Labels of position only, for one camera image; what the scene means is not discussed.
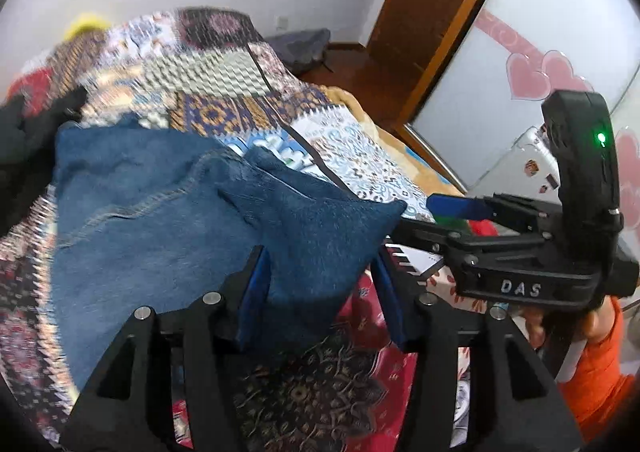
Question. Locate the patchwork patterned quilt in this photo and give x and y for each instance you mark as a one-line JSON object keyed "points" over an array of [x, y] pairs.
{"points": [[197, 70]]}

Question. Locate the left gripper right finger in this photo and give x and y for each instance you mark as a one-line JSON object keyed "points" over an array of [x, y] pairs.
{"points": [[422, 324]]}

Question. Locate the black folded garment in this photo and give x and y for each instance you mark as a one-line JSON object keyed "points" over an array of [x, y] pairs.
{"points": [[28, 152]]}

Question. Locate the white wardrobe sliding door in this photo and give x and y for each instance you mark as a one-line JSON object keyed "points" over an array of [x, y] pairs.
{"points": [[515, 54]]}

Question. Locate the blue denim jacket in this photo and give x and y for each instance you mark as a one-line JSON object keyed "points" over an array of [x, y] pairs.
{"points": [[158, 217]]}

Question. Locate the white wall socket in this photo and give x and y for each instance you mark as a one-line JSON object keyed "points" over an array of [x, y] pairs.
{"points": [[282, 23]]}

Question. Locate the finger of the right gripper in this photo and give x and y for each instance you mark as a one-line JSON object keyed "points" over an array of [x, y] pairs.
{"points": [[448, 206], [420, 235]]}

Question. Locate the grey blue backpack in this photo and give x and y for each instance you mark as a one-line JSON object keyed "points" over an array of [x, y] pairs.
{"points": [[301, 51]]}

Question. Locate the white suitcase with stickers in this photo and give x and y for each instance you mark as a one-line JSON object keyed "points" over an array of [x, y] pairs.
{"points": [[527, 170]]}

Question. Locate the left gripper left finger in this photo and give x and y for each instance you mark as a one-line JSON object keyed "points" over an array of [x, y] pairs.
{"points": [[216, 327]]}

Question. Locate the orange sleeved forearm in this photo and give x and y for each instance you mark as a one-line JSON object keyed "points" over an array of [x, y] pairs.
{"points": [[599, 391]]}

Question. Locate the yellow curved headboard pad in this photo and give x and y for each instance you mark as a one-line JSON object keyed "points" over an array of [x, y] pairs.
{"points": [[83, 23]]}

